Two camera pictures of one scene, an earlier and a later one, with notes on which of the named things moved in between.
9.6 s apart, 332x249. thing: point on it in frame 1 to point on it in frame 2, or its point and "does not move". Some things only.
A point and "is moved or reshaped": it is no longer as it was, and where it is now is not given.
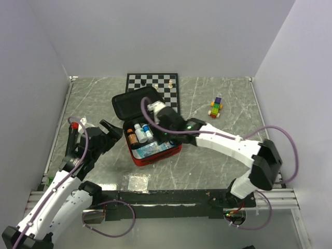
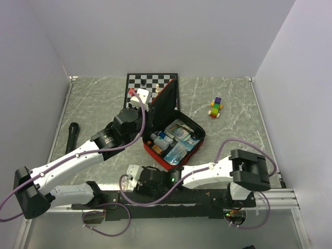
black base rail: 169,205 does not move
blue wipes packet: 151,148 to 177,152
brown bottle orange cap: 132,137 is moved or reshaped
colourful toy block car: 216,106 does not move
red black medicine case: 147,143 is moved or reshaped
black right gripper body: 166,135 to 141,189
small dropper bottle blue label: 149,133 is moved or reshaped
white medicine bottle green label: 141,134 is moved or reshaped
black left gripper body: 104,145 to 140,124
